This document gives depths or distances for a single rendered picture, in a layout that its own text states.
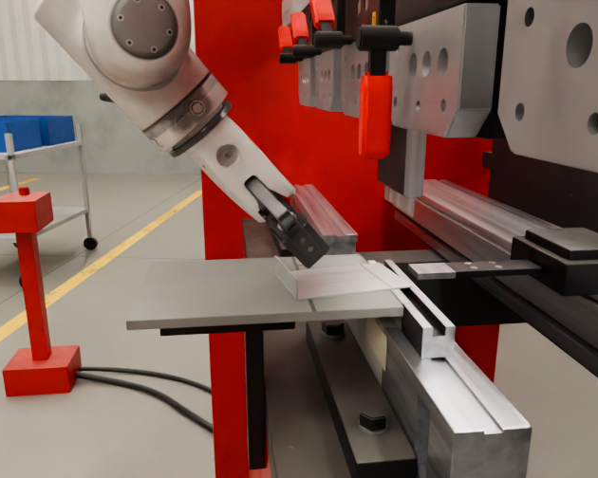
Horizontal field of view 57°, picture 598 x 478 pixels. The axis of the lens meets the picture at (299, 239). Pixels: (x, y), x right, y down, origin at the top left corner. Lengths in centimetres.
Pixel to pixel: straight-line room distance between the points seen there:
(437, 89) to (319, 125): 107
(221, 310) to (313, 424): 15
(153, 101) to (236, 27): 94
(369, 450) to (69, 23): 43
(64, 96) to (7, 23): 119
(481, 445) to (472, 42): 28
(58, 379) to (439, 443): 216
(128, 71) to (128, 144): 792
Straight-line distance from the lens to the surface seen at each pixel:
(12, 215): 232
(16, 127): 384
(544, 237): 72
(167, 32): 43
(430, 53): 40
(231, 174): 50
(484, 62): 36
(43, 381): 253
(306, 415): 61
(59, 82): 870
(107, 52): 43
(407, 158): 56
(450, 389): 48
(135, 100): 51
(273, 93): 143
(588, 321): 73
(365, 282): 61
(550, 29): 27
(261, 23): 144
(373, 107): 43
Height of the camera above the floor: 121
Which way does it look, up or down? 15 degrees down
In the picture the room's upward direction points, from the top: straight up
